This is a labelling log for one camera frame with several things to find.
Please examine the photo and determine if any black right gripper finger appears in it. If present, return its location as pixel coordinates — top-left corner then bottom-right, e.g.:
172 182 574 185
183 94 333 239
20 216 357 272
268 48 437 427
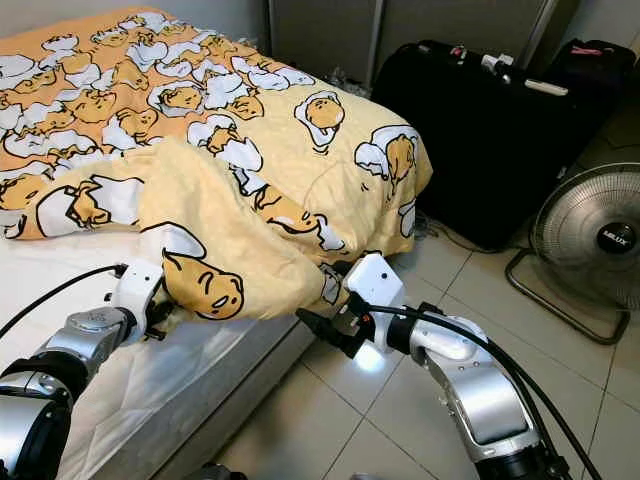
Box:
318 326 364 359
295 306 356 341

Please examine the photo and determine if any yellow orange duck print blanket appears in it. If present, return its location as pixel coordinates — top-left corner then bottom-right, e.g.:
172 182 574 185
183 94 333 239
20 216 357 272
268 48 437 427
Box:
0 8 436 323

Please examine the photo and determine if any grey quilted mattress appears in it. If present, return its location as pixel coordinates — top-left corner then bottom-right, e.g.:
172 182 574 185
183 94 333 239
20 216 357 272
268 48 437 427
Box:
130 310 321 480

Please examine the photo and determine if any white quilted mattress pad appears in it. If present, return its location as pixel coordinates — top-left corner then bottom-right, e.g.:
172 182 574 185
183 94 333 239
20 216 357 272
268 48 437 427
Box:
0 215 311 471

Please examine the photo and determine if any dark robot left foot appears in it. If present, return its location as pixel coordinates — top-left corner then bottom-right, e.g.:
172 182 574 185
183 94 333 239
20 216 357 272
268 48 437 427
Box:
190 462 246 480

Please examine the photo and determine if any black fabric suitcase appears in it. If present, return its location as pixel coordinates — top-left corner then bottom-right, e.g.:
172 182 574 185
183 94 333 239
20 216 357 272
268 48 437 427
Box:
372 40 596 251

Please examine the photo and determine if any clear plastic bag clutter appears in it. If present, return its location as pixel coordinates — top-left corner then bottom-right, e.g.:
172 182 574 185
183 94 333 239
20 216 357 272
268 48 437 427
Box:
322 66 373 99

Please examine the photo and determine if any grey floor fan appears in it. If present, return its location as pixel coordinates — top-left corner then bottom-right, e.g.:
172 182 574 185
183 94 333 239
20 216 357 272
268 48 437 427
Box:
505 162 640 346

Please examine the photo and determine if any white wardrobe door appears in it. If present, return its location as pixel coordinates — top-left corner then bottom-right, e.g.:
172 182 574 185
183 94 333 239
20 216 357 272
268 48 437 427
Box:
265 0 373 86
380 0 541 61

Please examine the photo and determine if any dark purple suitcase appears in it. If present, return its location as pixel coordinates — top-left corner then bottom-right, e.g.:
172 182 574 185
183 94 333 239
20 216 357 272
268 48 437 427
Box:
545 38 640 131

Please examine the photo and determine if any white door panel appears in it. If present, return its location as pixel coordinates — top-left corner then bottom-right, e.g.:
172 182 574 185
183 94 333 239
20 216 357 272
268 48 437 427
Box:
565 0 640 46

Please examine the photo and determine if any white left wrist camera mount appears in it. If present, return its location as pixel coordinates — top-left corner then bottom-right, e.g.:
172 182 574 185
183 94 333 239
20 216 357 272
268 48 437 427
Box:
110 262 166 346

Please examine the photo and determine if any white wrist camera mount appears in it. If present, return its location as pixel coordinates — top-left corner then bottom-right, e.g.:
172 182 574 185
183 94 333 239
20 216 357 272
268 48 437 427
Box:
345 252 406 351
110 262 166 346

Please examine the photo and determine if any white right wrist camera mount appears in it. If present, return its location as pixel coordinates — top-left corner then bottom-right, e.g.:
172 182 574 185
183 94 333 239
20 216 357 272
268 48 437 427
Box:
345 252 406 351

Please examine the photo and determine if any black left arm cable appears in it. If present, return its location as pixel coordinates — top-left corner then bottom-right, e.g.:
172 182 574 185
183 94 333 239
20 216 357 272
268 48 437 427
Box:
0 262 129 341

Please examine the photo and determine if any black floor cable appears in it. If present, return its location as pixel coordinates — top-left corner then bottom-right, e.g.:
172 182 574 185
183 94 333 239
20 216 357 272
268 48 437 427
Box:
425 220 503 257

